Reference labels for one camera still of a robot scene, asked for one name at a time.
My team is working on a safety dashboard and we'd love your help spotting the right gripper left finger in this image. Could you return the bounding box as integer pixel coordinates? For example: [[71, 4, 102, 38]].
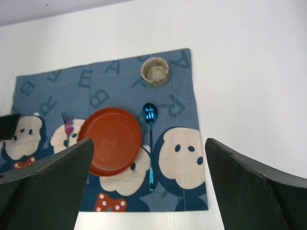
[[0, 138, 94, 230]]

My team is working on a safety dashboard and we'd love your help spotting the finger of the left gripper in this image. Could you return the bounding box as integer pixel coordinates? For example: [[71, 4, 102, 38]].
[[0, 113, 21, 140]]

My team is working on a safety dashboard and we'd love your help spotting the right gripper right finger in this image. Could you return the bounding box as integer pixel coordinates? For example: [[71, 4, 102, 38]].
[[205, 138, 307, 230]]

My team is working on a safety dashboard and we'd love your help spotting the iridescent purple fork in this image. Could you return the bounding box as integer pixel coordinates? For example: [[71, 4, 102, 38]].
[[61, 111, 74, 148]]

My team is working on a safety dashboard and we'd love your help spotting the red plate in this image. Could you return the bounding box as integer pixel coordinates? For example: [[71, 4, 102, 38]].
[[77, 107, 142, 176]]

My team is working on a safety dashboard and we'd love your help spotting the blue cartoon placemat cloth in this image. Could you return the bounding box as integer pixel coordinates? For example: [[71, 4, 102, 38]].
[[0, 49, 208, 212]]

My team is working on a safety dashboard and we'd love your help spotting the blue metallic spoon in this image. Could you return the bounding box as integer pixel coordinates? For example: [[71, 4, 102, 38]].
[[142, 103, 158, 192]]

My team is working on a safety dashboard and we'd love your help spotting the speckled ceramic cup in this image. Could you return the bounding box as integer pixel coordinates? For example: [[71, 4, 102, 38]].
[[141, 57, 169, 87]]

